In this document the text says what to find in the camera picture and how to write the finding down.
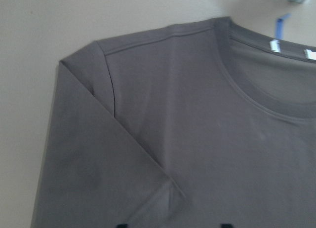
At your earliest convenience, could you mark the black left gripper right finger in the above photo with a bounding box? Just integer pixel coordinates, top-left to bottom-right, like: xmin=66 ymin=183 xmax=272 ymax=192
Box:
xmin=221 ymin=224 xmax=233 ymax=228

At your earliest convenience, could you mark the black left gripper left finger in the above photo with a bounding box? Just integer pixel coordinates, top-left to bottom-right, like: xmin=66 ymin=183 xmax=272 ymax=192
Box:
xmin=116 ymin=224 xmax=127 ymax=228

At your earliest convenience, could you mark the dark brown t-shirt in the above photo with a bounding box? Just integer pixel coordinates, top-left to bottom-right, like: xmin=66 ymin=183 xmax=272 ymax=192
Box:
xmin=31 ymin=17 xmax=316 ymax=228

